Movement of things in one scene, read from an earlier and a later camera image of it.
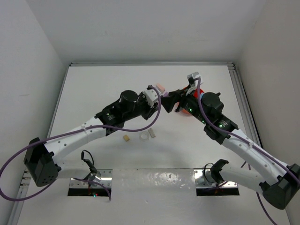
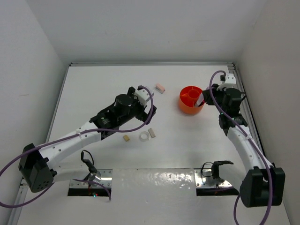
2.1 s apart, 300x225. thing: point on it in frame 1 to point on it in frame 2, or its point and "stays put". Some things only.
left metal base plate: [103, 178] stays put
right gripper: [168, 102] to [207, 97]
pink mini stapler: [161, 89] stays put
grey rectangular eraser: [151, 132] stays put
